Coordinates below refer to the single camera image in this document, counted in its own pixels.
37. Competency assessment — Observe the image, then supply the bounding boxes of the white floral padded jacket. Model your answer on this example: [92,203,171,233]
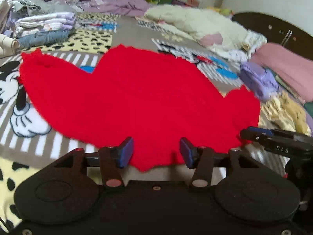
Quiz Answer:
[0,0,14,33]

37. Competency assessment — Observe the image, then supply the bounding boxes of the rolled cream garment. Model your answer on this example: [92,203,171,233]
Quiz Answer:
[0,34,20,58]

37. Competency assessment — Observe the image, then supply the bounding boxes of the red knit sweater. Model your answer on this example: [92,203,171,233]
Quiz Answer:
[19,45,261,171]

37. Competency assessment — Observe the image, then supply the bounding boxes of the grey green crumpled garment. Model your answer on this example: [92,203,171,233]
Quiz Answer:
[12,0,76,18]

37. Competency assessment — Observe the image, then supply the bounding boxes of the dark wooden headboard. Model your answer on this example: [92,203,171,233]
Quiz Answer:
[231,12,312,60]

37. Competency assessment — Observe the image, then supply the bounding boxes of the lilac crumpled bedsheet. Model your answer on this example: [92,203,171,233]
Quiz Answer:
[51,0,151,17]

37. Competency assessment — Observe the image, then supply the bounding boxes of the folded clothes stack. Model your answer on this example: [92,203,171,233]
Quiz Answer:
[15,12,76,38]

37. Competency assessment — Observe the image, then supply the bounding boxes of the cream quilted duvet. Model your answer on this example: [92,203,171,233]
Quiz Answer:
[141,4,267,63]

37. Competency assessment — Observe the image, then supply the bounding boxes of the yellow ruffled garment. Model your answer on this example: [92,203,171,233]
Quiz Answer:
[256,91,312,136]

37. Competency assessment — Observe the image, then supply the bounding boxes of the pink pillow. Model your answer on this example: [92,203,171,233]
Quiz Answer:
[250,43,312,102]

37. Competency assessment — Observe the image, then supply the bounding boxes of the yellow green plush toy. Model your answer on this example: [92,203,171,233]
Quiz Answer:
[212,7,234,17]

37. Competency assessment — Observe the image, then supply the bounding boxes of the folded blue jeans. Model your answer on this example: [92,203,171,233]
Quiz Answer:
[18,30,73,49]

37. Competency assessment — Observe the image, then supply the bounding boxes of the purple knit garment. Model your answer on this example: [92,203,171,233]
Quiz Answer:
[239,61,280,102]

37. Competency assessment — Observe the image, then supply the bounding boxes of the brown Mickey Mouse blanket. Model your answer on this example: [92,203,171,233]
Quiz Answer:
[0,12,289,230]

